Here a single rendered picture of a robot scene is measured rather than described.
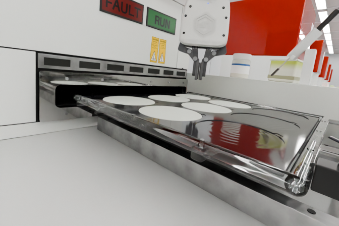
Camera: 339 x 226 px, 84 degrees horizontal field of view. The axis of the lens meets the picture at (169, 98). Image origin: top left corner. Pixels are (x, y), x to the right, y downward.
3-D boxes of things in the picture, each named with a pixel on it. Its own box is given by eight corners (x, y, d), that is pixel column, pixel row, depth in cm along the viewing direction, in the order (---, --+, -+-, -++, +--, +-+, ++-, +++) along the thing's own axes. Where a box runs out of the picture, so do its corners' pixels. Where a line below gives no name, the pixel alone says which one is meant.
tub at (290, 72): (266, 80, 58) (270, 58, 57) (275, 81, 63) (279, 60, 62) (293, 83, 52) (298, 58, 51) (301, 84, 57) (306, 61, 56)
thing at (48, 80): (37, 120, 36) (37, 69, 34) (181, 105, 68) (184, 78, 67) (39, 122, 34) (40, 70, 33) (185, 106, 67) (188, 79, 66)
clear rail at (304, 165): (280, 193, 13) (283, 174, 13) (320, 121, 41) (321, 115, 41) (304, 205, 12) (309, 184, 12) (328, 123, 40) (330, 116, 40)
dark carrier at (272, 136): (82, 98, 37) (82, 95, 36) (187, 94, 62) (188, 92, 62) (283, 177, 14) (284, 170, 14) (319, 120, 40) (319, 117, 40)
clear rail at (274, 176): (71, 100, 36) (71, 93, 36) (78, 100, 37) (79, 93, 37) (304, 205, 12) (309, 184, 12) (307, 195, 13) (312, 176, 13)
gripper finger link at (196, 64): (186, 47, 41) (183, 78, 42) (201, 49, 41) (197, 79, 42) (187, 49, 44) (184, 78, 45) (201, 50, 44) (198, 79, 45)
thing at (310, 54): (281, 81, 49) (291, 28, 47) (284, 82, 52) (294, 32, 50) (310, 85, 45) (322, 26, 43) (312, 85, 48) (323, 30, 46)
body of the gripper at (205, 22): (183, -14, 38) (177, 43, 39) (236, -13, 36) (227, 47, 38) (186, 0, 45) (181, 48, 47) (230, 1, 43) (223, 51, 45)
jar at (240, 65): (226, 76, 77) (230, 53, 76) (234, 77, 82) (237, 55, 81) (244, 78, 72) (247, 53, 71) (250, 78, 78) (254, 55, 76)
